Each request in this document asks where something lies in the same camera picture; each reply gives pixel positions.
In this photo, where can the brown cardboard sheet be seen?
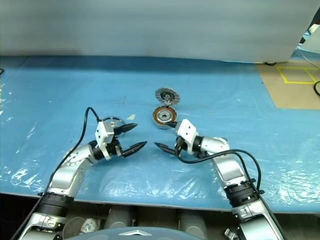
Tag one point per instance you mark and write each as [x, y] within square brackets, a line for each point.
[287, 97]

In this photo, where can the grey robot torso with chevron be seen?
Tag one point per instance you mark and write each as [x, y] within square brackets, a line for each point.
[135, 233]

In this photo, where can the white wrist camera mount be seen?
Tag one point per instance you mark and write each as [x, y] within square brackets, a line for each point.
[187, 132]
[103, 136]

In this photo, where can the silver finned rotor disc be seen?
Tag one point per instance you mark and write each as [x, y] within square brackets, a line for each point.
[166, 96]

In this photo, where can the grey rounded cylinder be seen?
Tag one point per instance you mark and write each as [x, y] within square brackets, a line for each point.
[120, 217]
[192, 222]

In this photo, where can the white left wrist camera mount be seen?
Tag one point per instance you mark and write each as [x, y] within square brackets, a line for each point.
[103, 136]

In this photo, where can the blue plastic table sheet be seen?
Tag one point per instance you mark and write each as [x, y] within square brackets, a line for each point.
[200, 100]

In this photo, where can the silver round motor cover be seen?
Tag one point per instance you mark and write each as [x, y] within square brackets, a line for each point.
[111, 120]

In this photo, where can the yellow tape square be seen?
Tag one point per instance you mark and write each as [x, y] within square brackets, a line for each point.
[285, 78]

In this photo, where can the small silver metal bracket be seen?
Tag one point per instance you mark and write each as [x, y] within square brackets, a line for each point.
[230, 234]

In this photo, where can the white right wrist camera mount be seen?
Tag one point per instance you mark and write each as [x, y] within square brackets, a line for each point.
[187, 132]

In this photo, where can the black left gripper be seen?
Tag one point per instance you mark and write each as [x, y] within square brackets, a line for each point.
[115, 150]

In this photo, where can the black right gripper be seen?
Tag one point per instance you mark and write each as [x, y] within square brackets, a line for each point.
[181, 147]

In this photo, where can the white backdrop board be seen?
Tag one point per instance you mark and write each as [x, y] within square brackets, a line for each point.
[150, 27]

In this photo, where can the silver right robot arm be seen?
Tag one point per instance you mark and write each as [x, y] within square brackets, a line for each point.
[232, 172]

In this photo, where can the white crumpled object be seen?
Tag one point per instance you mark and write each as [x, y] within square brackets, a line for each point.
[88, 224]

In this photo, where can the motor stator with copper windings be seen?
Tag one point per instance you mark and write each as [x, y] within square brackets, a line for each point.
[160, 117]

